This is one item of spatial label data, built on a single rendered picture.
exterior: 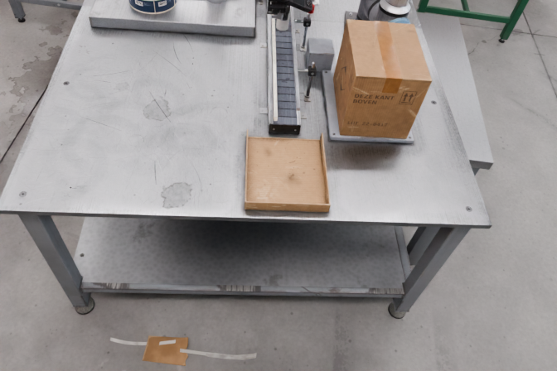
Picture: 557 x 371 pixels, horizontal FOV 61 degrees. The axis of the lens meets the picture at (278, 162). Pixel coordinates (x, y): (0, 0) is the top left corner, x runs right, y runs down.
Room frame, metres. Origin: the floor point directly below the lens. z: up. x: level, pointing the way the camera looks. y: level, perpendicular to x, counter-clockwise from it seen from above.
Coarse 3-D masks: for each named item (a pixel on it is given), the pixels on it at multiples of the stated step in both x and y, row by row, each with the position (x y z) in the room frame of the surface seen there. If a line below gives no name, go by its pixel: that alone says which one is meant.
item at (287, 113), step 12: (288, 24) 1.73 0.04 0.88; (276, 36) 1.63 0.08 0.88; (288, 36) 1.64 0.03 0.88; (276, 48) 1.55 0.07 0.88; (288, 48) 1.57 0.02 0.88; (276, 60) 1.48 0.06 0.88; (288, 60) 1.49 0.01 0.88; (276, 72) 1.41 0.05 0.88; (288, 72) 1.42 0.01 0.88; (288, 84) 1.35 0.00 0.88; (288, 96) 1.29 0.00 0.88; (288, 108) 1.22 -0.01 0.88; (288, 120) 1.17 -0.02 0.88
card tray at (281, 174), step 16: (256, 144) 1.08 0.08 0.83; (272, 144) 1.09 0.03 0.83; (288, 144) 1.10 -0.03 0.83; (304, 144) 1.11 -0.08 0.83; (320, 144) 1.12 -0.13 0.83; (256, 160) 1.01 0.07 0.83; (272, 160) 1.02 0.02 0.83; (288, 160) 1.03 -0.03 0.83; (304, 160) 1.04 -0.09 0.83; (320, 160) 1.05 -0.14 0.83; (256, 176) 0.94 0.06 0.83; (272, 176) 0.95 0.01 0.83; (288, 176) 0.96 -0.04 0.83; (304, 176) 0.97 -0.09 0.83; (320, 176) 0.97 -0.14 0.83; (256, 192) 0.88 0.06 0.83; (272, 192) 0.88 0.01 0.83; (288, 192) 0.89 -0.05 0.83; (304, 192) 0.90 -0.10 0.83; (320, 192) 0.91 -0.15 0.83; (256, 208) 0.81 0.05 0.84; (272, 208) 0.82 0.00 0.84; (288, 208) 0.83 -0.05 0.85; (304, 208) 0.83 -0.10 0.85; (320, 208) 0.84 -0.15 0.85
